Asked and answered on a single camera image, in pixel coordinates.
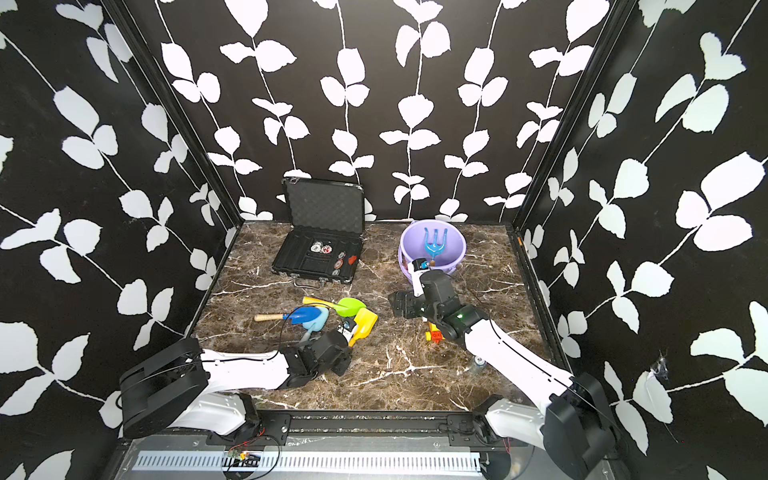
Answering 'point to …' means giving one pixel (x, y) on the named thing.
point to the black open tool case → (324, 238)
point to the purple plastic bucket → (413, 245)
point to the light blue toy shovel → (315, 326)
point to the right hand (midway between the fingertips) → (398, 290)
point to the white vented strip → (244, 460)
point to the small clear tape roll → (479, 361)
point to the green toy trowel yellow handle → (344, 307)
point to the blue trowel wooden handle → (297, 316)
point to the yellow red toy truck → (434, 334)
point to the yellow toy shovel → (365, 321)
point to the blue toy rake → (434, 248)
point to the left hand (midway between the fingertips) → (352, 343)
